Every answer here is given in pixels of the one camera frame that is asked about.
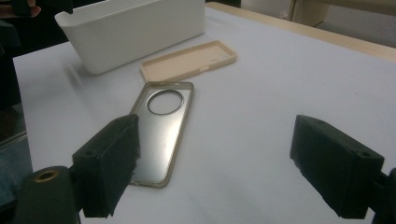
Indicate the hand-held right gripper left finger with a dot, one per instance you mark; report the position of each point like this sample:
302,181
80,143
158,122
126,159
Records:
102,168

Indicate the light wooden desk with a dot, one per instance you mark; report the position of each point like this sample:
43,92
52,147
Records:
308,14

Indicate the beige phone case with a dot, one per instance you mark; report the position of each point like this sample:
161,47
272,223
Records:
186,62

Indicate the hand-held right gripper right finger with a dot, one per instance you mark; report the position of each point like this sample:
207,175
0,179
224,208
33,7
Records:
336,165

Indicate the white table mat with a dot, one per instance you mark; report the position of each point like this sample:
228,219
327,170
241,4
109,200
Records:
264,93

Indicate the white plastic container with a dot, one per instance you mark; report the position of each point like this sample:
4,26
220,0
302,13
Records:
130,40

